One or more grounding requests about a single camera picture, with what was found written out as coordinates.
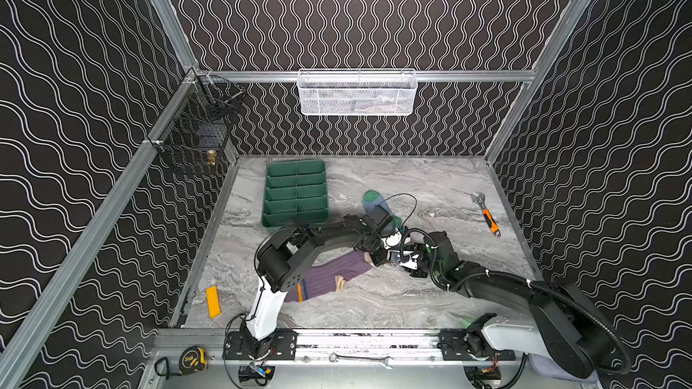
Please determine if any blue orange striped sock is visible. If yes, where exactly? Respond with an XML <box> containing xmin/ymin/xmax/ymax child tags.
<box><xmin>361</xmin><ymin>190</ymin><xmax>402</xmax><ymax>232</ymax></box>

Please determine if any aluminium front rail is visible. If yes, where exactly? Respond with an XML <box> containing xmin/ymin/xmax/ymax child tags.
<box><xmin>153</xmin><ymin>322</ymin><xmax>548</xmax><ymax>367</ymax></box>

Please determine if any brass padlock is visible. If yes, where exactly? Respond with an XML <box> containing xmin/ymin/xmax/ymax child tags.
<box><xmin>207</xmin><ymin>149</ymin><xmax>218</xmax><ymax>167</ymax></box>

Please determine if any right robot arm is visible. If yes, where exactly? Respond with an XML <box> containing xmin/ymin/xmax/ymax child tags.
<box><xmin>384</xmin><ymin>229</ymin><xmax>633</xmax><ymax>378</ymax></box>

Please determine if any green divided plastic tray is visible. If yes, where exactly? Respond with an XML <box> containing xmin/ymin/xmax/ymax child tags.
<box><xmin>261</xmin><ymin>160</ymin><xmax>330</xmax><ymax>230</ymax></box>

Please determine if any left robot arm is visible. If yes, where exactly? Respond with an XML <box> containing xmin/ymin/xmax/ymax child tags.
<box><xmin>241</xmin><ymin>207</ymin><xmax>396</xmax><ymax>342</ymax></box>

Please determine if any black wire wall basket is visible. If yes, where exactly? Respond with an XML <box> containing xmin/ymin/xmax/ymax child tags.
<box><xmin>155</xmin><ymin>79</ymin><xmax>247</xmax><ymax>178</ymax></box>

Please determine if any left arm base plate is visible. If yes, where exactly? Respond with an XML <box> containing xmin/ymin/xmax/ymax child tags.
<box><xmin>223</xmin><ymin>329</ymin><xmax>298</xmax><ymax>362</ymax></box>

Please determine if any purple striped sock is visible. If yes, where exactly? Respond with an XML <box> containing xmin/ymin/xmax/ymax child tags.
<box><xmin>285</xmin><ymin>250</ymin><xmax>373</xmax><ymax>303</ymax></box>

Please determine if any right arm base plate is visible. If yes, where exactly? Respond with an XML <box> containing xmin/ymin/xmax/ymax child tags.
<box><xmin>436</xmin><ymin>330</ymin><xmax>516</xmax><ymax>362</ymax></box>

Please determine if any orange handled adjustable wrench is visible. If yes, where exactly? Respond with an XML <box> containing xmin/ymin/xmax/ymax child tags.
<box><xmin>471</xmin><ymin>193</ymin><xmax>502</xmax><ymax>238</ymax></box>

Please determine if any grey cloth pad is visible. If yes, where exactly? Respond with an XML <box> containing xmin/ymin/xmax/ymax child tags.
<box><xmin>529</xmin><ymin>355</ymin><xmax>598</xmax><ymax>385</ymax></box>

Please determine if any yellow plastic block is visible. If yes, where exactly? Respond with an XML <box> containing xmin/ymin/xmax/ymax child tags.
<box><xmin>205</xmin><ymin>286</ymin><xmax>223</xmax><ymax>320</ymax></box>

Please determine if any yellow black tape measure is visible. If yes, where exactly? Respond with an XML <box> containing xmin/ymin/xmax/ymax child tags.
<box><xmin>153</xmin><ymin>346</ymin><xmax>208</xmax><ymax>379</ymax></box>

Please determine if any white mesh wall basket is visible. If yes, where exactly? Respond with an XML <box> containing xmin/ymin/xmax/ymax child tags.
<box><xmin>297</xmin><ymin>68</ymin><xmax>418</xmax><ymax>116</ymax></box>

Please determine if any silver combination wrench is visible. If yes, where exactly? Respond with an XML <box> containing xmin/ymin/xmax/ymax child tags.
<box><xmin>328</xmin><ymin>353</ymin><xmax>392</xmax><ymax>369</ymax></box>

